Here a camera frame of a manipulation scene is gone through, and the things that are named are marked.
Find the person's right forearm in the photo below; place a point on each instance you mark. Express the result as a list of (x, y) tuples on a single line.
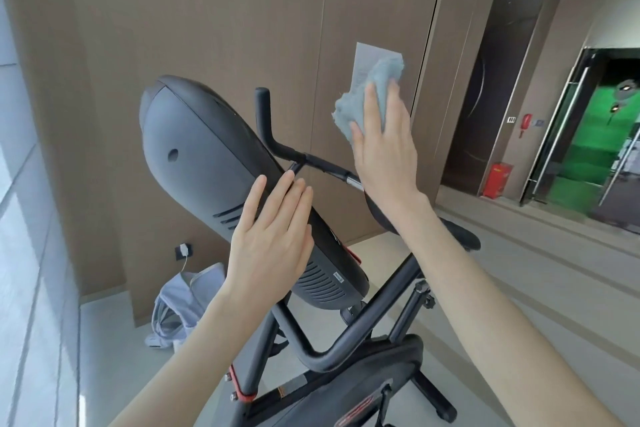
[(490, 321)]

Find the person's left thumb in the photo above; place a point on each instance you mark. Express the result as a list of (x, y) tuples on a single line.
[(309, 240)]

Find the light blue cleaning cloth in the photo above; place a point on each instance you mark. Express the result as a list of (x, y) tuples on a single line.
[(350, 109)]

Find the person's left hand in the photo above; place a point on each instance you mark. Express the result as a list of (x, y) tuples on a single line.
[(267, 261)]

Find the person's left middle finger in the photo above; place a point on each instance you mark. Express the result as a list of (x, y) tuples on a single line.
[(292, 209)]

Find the black bike saddle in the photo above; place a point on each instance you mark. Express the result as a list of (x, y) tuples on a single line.
[(452, 236)]

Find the person's left little finger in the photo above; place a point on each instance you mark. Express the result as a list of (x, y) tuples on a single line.
[(250, 209)]

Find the white paper notice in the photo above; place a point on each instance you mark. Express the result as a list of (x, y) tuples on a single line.
[(365, 59)]

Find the red wall fire alarm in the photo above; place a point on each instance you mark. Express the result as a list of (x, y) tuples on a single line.
[(526, 125)]

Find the person's left forearm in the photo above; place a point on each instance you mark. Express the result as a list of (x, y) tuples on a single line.
[(200, 361)]

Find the grey backpack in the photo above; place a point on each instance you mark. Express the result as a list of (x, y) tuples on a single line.
[(175, 301)]

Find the black exercise bike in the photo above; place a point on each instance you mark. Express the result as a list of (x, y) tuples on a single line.
[(200, 141)]

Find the person's right thumb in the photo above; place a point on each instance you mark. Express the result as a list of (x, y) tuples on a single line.
[(356, 134)]

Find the dark brown door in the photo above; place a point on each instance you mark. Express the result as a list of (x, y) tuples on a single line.
[(500, 91)]

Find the red fire equipment box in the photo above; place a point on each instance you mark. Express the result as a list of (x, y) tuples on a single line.
[(497, 180)]

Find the white charger plug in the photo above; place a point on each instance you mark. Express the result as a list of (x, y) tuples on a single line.
[(186, 249)]

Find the glass entrance door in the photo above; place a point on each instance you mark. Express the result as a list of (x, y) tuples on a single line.
[(585, 151)]

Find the black wall socket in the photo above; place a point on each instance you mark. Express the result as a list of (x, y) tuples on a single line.
[(178, 252)]

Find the person's right hand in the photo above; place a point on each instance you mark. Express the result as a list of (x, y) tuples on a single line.
[(387, 161)]

